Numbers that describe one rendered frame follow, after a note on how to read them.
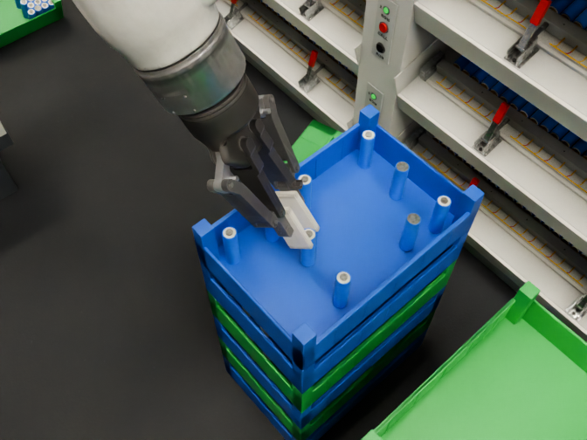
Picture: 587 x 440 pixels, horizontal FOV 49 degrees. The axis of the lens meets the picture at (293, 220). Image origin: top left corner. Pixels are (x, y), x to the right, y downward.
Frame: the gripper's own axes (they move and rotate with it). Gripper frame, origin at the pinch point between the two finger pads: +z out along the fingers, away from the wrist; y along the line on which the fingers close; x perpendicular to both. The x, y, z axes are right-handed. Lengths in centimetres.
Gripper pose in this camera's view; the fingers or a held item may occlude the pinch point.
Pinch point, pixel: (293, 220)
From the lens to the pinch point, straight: 74.4
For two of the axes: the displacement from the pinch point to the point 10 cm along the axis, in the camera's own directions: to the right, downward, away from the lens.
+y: -3.2, 7.9, -5.2
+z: 4.0, 6.1, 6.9
